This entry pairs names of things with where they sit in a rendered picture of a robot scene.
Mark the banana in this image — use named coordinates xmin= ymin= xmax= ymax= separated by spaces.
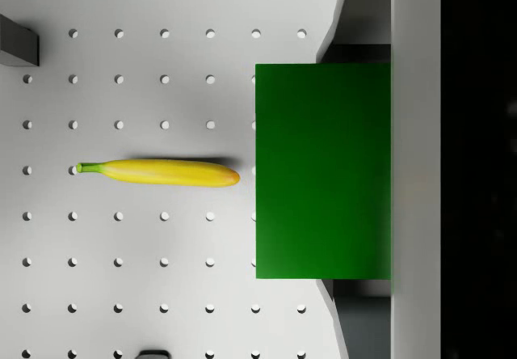
xmin=76 ymin=158 xmax=242 ymax=188

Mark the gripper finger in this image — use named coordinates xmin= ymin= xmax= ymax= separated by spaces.
xmin=321 ymin=43 xmax=392 ymax=65
xmin=321 ymin=279 xmax=392 ymax=299

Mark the green block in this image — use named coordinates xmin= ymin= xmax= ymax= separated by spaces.
xmin=254 ymin=62 xmax=393 ymax=281

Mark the grey cube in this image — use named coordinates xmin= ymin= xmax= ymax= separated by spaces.
xmin=0 ymin=13 xmax=40 ymax=68

